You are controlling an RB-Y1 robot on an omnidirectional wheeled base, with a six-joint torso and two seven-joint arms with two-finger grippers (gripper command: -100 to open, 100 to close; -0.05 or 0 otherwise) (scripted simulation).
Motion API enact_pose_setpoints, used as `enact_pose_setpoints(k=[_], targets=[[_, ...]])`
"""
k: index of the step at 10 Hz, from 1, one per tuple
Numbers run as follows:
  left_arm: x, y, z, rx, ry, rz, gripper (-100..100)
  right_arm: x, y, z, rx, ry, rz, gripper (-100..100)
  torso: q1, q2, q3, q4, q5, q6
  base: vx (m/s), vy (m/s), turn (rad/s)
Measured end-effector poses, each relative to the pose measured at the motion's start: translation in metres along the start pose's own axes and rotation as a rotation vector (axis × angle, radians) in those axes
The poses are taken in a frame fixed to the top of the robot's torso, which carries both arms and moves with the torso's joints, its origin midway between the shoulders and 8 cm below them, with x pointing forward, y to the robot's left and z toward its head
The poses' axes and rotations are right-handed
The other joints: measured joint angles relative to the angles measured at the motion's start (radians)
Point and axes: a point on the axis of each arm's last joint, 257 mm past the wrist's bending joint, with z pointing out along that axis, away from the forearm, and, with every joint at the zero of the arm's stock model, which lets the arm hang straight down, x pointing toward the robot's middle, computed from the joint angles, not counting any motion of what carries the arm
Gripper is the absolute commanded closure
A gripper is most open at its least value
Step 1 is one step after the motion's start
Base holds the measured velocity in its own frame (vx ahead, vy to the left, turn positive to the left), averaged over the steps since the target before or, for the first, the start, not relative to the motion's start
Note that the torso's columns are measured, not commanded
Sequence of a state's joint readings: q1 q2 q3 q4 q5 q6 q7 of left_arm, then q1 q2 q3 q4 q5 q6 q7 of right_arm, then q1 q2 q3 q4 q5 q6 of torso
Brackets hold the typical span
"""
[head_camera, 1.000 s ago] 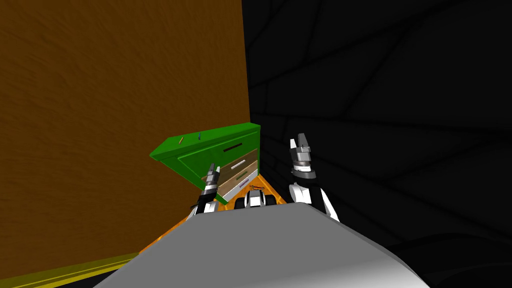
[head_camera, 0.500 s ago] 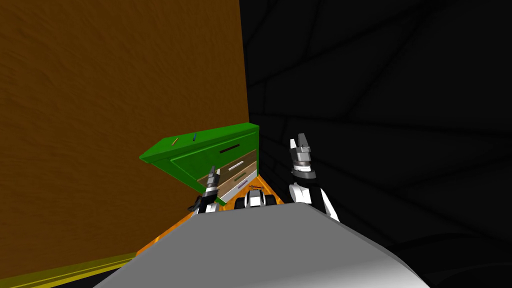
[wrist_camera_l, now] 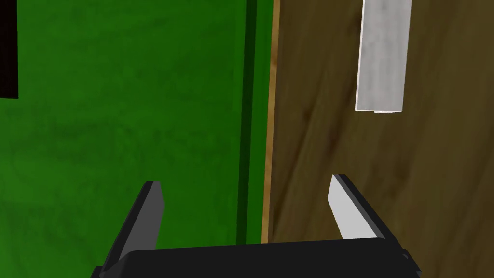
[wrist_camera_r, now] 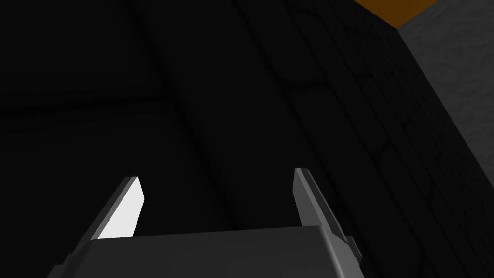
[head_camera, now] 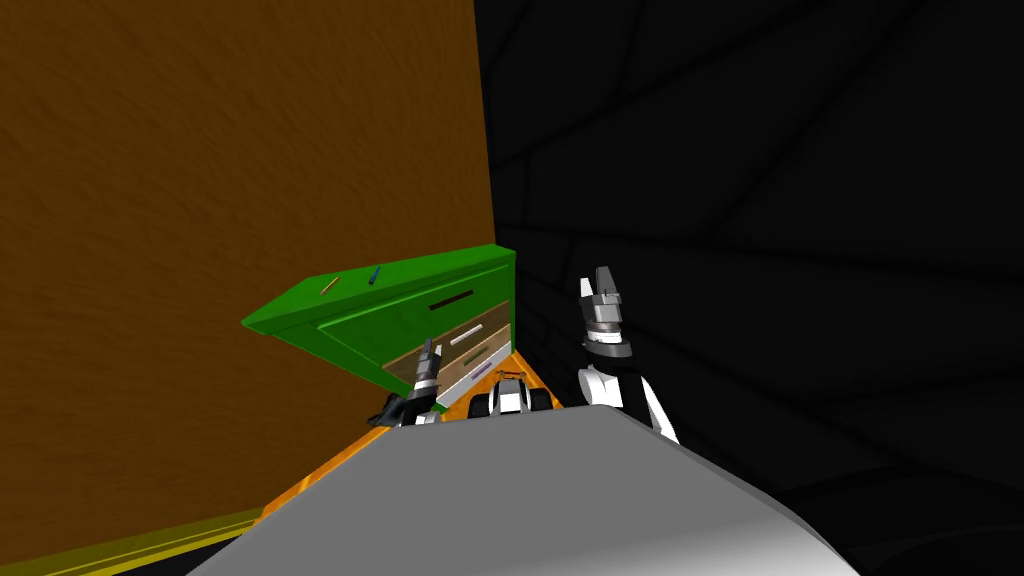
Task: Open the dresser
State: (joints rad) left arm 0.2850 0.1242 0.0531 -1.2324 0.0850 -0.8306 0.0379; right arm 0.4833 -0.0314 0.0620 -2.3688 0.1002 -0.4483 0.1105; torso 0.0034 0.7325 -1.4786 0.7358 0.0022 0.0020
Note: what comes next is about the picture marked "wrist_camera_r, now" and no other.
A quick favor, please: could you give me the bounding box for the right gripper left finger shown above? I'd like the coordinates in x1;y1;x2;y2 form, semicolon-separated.
79;176;145;248

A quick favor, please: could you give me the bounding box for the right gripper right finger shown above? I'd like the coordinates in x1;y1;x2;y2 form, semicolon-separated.
292;167;354;245

